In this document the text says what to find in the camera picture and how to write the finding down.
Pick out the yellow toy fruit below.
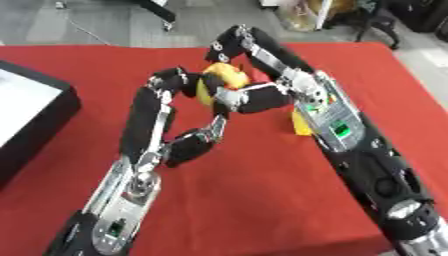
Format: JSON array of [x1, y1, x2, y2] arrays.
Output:
[[194, 62, 252, 106]]

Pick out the black chair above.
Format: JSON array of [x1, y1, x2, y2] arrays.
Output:
[[353, 0, 405, 51]]

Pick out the thin floor cable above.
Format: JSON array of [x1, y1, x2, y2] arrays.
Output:
[[54, 1, 114, 46]]

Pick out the yellow block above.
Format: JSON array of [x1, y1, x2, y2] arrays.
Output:
[[290, 109, 315, 137]]

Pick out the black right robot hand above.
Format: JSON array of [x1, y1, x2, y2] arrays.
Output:
[[203, 23, 317, 115]]

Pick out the yellowish bag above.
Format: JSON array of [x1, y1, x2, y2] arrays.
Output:
[[278, 0, 359, 33]]

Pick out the black stand leg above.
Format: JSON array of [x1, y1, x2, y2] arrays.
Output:
[[134, 0, 179, 33]]

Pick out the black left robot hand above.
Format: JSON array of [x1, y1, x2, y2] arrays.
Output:
[[117, 66, 230, 169]]

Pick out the black box white inside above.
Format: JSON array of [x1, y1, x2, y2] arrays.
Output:
[[0, 59, 84, 192]]

